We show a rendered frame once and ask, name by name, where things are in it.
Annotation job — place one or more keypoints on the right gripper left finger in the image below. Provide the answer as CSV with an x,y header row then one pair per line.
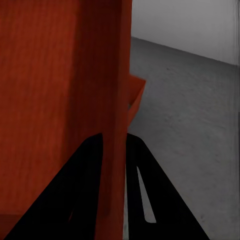
x,y
67,208

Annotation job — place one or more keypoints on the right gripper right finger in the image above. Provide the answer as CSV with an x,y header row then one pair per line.
x,y
174,219

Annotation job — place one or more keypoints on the storage box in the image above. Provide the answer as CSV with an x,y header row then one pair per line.
x,y
64,77
134,97

